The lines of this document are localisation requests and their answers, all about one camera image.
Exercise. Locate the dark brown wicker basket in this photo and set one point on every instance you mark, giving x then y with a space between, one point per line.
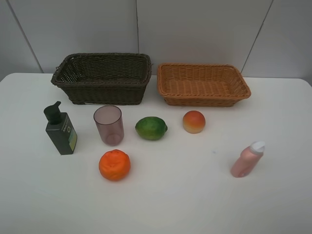
104 78

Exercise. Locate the orange tangerine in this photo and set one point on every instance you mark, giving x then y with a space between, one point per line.
114 165

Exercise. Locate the green lime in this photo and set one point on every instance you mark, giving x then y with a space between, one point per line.
151 128

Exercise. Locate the translucent purple plastic cup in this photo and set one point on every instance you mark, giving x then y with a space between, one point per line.
108 120

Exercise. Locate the dark green pump bottle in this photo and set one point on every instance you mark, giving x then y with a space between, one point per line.
60 129

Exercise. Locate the pink bottle white cap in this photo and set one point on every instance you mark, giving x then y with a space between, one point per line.
248 159

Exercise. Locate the light orange wicker basket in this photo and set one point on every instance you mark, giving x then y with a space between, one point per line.
202 85

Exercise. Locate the red yellow peach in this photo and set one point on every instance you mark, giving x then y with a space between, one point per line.
194 122

